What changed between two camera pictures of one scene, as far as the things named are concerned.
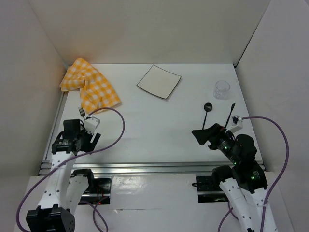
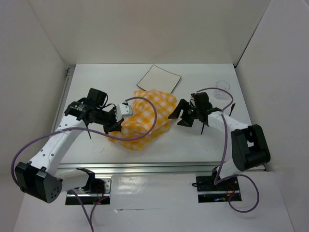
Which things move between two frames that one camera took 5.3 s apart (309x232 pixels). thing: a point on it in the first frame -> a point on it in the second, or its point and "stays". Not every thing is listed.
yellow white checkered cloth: x=96 y=93 -> x=142 y=118
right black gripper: x=202 y=135 -> x=175 y=113
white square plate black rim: x=159 y=81 stays
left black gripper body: x=85 y=138 -> x=104 y=117
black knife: x=232 y=107 stays
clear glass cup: x=221 y=90 stays
